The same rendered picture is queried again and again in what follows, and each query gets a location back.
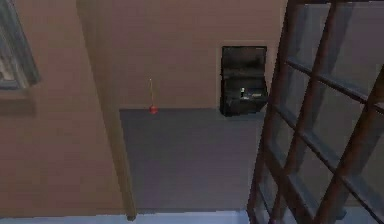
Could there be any black box in wall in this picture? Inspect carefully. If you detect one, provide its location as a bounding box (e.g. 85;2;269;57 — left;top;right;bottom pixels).
219;45;269;118

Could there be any brown glass-paned room door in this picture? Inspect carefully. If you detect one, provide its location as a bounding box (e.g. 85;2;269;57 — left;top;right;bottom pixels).
246;0;384;224

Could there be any red toilet plunger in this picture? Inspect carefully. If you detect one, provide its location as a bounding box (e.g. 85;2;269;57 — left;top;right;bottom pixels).
148;77;159;115

